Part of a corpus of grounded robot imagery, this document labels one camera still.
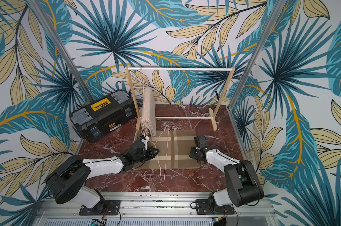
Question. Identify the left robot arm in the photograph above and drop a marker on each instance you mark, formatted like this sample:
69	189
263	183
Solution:
67	182

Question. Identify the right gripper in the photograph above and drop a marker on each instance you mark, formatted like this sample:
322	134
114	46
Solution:
197	154

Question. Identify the wooden clothes rack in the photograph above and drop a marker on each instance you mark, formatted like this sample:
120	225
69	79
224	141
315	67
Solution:
176	83

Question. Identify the beige wool scarf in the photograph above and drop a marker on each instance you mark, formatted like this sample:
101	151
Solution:
148	118

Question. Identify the aluminium frame post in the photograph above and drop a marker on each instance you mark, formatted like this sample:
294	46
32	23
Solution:
257	50
49	28

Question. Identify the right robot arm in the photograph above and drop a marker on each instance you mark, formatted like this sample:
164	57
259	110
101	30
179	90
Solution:
242	184

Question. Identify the right aluminium frame post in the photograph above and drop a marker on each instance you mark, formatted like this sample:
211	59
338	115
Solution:
257	50

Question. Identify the brown plaid scarf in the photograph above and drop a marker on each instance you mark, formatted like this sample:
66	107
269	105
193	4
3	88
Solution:
180	144

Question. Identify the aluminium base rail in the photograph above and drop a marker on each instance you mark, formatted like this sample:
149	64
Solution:
156	209

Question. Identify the left aluminium frame post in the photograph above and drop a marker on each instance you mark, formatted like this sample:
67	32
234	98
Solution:
49	28

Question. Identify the black yellow toolbox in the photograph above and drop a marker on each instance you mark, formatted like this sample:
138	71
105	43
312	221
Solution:
99	118

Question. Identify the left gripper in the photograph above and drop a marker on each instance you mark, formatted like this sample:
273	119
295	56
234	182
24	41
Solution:
151	150

